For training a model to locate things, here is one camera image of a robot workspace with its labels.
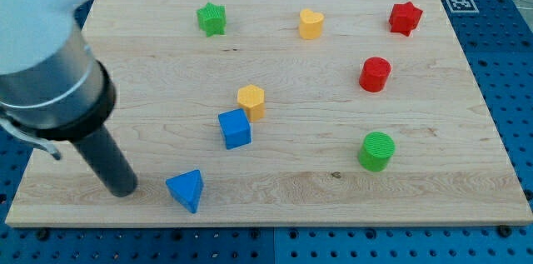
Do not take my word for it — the blue triangle block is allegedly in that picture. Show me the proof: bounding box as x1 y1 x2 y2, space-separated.
166 170 204 213

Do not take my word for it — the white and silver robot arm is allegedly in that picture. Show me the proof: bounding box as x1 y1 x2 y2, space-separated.
1 0 115 140

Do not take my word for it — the blue cube block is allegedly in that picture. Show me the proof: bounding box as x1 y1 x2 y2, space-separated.
217 108 252 149

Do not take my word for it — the wooden board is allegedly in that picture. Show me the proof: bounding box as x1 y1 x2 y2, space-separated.
6 0 532 228

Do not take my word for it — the yellow hexagon block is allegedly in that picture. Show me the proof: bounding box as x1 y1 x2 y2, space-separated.
237 84 266 122

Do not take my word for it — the yellow heart block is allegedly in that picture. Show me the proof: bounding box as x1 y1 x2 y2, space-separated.
298 8 325 40

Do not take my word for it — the green star block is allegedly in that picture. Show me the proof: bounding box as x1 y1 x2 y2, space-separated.
197 2 227 37

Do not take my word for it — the red cylinder block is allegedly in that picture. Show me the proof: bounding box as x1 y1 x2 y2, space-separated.
359 57 391 92

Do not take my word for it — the green cylinder block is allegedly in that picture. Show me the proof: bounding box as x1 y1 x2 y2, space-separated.
357 132 396 172

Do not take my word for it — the red star block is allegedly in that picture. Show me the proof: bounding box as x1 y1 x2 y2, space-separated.
388 2 423 37

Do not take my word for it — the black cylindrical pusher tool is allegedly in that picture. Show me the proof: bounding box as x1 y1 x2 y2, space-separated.
72 126 137 197

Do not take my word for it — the white fiducial marker tag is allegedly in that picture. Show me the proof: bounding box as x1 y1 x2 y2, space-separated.
445 0 479 13

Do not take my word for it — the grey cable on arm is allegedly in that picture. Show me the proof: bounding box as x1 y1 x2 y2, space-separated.
0 117 62 162

